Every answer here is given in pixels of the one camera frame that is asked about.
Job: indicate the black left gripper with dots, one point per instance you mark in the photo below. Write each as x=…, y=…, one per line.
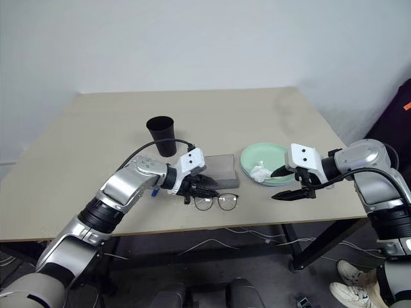
x=187, y=188

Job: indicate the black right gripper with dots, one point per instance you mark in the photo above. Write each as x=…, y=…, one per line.
x=305, y=184

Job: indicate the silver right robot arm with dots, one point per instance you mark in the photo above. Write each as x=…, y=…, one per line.
x=369, y=167

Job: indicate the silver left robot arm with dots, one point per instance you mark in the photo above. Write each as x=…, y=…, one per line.
x=123, y=186

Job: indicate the black thin-rimmed glasses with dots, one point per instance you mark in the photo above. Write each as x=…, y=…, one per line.
x=228, y=203

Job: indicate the black plastic cup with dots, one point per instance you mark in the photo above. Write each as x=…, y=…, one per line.
x=163, y=136

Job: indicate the light blue plate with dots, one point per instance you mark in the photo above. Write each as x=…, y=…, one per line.
x=279, y=183

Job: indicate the grey rectangular block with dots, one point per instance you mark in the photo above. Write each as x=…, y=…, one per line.
x=221, y=170

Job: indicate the white crumpled tissue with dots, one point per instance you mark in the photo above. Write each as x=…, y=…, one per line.
x=260, y=173

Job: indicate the green plate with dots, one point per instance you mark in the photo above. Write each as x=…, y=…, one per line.
x=261, y=155

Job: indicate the blue marker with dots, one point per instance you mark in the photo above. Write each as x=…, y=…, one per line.
x=154, y=192

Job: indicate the white sneaker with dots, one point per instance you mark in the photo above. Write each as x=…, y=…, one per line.
x=350, y=295
x=351, y=272

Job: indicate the dark rounded grey shape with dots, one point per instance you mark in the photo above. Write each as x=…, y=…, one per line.
x=245, y=293
x=168, y=298

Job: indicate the black bag with orange label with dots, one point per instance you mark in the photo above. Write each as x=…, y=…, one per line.
x=393, y=122

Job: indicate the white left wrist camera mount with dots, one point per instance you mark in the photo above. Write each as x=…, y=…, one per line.
x=191, y=160

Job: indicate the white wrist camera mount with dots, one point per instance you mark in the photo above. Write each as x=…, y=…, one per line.
x=305, y=157
x=191, y=160

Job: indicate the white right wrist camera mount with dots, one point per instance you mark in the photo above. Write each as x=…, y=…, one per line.
x=305, y=157

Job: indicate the black metal table frame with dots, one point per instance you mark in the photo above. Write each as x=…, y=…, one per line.
x=298, y=250

